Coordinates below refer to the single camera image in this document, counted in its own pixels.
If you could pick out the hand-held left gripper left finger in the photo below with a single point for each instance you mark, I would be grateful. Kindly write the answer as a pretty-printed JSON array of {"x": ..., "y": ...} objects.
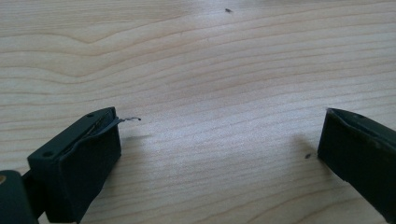
[{"x": 79, "y": 161}]

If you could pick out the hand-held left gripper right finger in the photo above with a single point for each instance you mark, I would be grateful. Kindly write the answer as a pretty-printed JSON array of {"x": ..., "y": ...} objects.
[{"x": 358, "y": 155}]

